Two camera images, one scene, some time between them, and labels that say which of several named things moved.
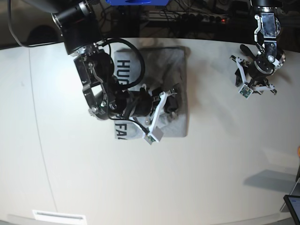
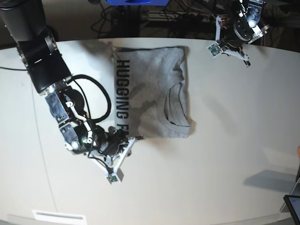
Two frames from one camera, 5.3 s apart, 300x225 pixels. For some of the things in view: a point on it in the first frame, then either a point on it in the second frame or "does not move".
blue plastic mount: [138, 2] does not move
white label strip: [54, 216] does not move
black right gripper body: [243, 77] -> [233, 44]
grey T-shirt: [162, 71] does not move
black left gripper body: [155, 94] -> [108, 143]
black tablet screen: [293, 202] does not move
